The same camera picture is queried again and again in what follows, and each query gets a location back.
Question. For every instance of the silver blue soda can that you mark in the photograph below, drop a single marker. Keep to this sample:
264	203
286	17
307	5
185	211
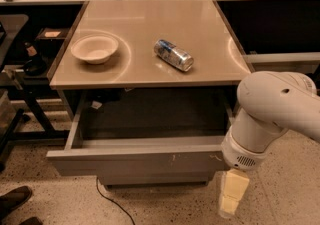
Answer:
173	55

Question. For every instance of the grey drawer cabinet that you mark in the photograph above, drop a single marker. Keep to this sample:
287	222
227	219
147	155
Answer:
195	26

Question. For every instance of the grey drawer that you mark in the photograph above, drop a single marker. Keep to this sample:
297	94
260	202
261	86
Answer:
148	179
147	131

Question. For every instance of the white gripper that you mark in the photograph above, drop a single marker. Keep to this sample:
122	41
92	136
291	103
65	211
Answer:
239	157

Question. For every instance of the black bottle with label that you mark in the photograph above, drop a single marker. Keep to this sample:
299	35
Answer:
35	65

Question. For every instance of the brown right shoe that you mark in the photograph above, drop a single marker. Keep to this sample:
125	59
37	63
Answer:
32	221

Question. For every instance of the grey top drawer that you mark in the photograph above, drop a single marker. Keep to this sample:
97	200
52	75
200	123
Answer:
147	131

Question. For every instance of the white paper bowl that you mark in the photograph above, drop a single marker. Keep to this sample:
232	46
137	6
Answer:
95	49

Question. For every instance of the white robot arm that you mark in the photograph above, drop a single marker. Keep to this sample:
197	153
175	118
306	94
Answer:
271	103

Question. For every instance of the black desk frame leg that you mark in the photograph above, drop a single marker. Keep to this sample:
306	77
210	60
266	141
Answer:
48	136

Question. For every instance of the grey bottom drawer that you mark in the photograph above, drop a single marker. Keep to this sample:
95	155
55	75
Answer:
148	179

